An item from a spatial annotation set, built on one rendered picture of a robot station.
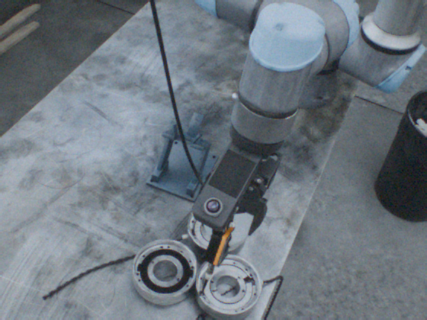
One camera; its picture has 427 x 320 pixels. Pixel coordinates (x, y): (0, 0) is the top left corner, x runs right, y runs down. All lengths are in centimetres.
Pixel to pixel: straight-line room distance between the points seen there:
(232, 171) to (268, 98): 11
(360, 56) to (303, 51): 54
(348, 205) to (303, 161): 105
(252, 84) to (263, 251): 42
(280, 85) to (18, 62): 210
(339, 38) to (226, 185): 22
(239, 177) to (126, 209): 37
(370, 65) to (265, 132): 51
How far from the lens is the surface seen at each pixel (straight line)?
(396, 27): 104
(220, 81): 123
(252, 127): 61
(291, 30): 55
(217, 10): 71
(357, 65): 110
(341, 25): 66
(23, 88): 245
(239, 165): 64
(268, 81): 57
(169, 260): 87
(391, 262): 204
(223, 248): 76
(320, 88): 120
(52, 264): 91
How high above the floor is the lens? 158
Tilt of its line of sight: 48 degrees down
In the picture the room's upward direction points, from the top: 10 degrees clockwise
